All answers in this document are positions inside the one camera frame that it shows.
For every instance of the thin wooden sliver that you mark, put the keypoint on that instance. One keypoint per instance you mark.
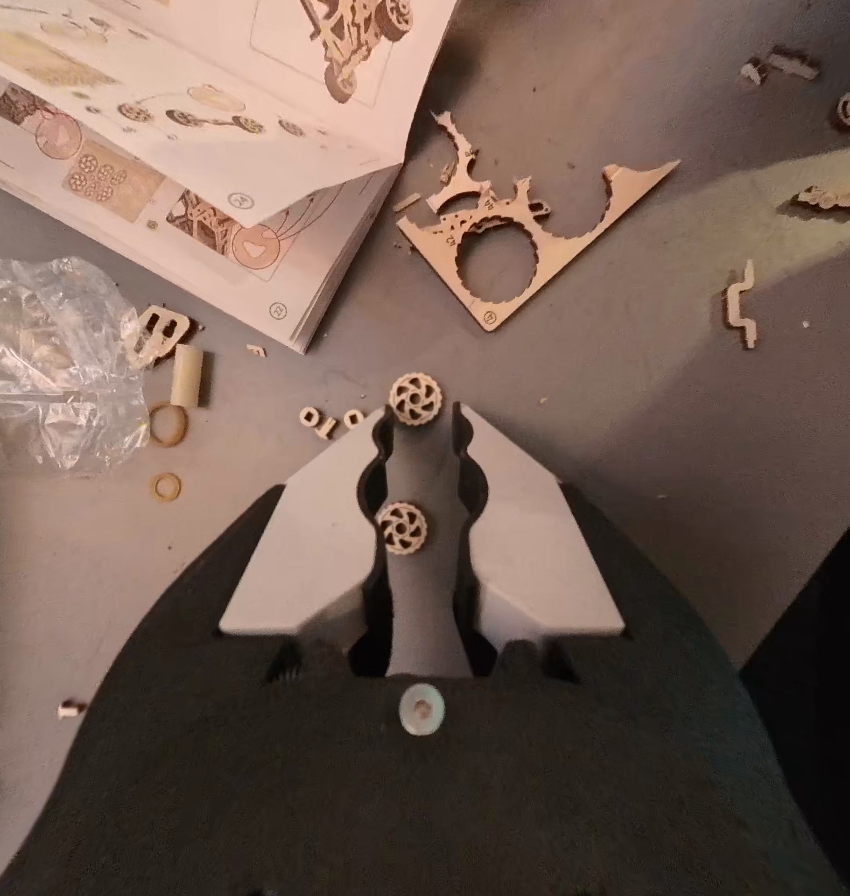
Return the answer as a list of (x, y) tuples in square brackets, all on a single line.
[(407, 203)]

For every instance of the T-shaped wooden piece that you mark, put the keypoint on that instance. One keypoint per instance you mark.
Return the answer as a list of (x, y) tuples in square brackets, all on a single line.
[(327, 427), (71, 709)]

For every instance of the small wooden chip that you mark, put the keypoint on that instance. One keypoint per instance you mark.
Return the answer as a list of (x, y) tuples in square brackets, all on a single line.
[(752, 72)]

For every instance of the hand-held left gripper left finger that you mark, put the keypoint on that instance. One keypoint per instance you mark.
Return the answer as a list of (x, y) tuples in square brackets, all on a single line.
[(299, 560)]

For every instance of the wooden parts sheet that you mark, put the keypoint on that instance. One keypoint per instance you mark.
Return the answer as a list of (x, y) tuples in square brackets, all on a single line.
[(432, 238)]

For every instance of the zigzag wooden piece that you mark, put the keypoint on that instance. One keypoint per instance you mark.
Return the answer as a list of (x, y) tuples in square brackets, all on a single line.
[(740, 304)]

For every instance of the clear plastic bag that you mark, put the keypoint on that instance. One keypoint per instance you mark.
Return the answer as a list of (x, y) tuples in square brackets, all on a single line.
[(54, 350)]

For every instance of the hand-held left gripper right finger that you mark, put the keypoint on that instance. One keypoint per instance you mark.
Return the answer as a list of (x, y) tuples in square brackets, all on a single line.
[(544, 560)]

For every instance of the slotted oval wooden plate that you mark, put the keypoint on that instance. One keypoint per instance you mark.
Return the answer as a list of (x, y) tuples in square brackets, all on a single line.
[(155, 336)]

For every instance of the pale wax stick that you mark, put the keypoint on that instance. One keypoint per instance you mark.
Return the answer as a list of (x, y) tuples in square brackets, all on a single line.
[(187, 374)]

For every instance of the toothed wooden strip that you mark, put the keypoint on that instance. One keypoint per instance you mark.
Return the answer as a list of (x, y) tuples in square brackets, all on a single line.
[(834, 199)]

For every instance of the wooden gear wheel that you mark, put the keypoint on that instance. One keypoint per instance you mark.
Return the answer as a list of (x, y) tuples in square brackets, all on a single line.
[(404, 528), (416, 399)]

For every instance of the instruction booklet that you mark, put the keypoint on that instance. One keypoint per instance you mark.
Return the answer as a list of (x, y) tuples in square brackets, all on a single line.
[(222, 105)]

